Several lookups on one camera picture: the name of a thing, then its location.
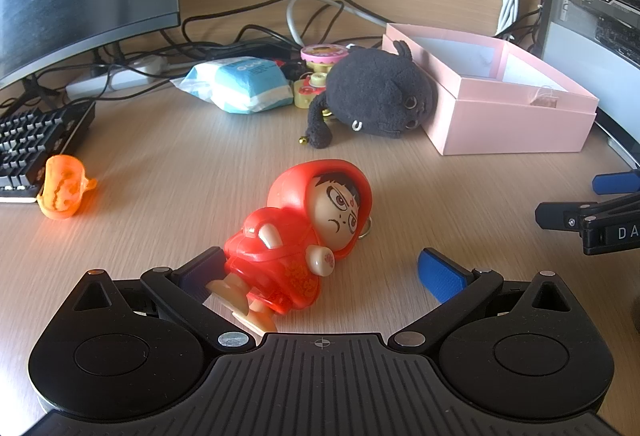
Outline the orange translucent plastic toy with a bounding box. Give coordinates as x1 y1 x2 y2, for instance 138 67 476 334
37 155 98 221

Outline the wooden desktop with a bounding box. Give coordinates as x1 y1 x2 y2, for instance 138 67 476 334
0 1 640 436

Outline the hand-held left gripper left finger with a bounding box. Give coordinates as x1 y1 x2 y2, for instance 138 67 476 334
72 246 256 353

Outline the glass sided computer case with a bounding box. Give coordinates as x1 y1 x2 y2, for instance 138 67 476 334
537 0 640 167

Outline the black keyboard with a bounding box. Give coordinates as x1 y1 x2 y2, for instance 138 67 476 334
0 101 96 204

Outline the black plush toy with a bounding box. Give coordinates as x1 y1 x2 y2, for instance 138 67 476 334
306 40 438 151

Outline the black cable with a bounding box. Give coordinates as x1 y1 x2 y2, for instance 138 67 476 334
182 0 351 62

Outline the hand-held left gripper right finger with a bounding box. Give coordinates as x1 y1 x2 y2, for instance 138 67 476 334
387 247 576 353

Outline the round pink yellow toy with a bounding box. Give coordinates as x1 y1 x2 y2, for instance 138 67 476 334
300 43 351 67

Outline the black power adapter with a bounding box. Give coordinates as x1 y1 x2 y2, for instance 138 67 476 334
215 38 292 61

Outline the grey cable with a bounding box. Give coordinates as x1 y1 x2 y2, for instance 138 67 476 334
286 0 391 47

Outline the pink cardboard box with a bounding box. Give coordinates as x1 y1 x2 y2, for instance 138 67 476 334
382 22 600 157

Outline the white power strip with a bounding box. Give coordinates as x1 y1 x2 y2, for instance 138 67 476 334
65 56 168 99

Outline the yellow red toy camera keychain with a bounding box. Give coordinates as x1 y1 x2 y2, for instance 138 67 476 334
292 71 328 109

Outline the blue wet wipes pack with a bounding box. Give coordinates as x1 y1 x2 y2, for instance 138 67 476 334
170 57 296 115

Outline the red hooded doll figure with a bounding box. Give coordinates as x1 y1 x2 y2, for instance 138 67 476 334
205 159 373 334

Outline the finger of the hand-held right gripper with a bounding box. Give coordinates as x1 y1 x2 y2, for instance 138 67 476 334
535 193 640 232
592 168 640 194

